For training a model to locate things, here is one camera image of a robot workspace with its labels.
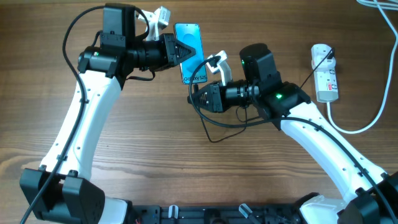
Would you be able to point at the blue Galaxy smartphone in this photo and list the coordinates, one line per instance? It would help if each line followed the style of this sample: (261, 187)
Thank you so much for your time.
(190, 35)

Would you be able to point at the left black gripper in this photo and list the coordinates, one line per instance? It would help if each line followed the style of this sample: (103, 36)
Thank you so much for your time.
(170, 43)

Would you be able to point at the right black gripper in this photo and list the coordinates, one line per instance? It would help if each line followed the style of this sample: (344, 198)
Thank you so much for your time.
(215, 103)

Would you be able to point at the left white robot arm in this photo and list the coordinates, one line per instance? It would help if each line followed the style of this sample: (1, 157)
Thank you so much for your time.
(60, 189)

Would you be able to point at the white power strip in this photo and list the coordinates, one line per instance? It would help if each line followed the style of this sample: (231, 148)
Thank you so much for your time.
(323, 65)

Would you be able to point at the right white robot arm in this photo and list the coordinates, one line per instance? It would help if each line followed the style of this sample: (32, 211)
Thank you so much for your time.
(368, 192)

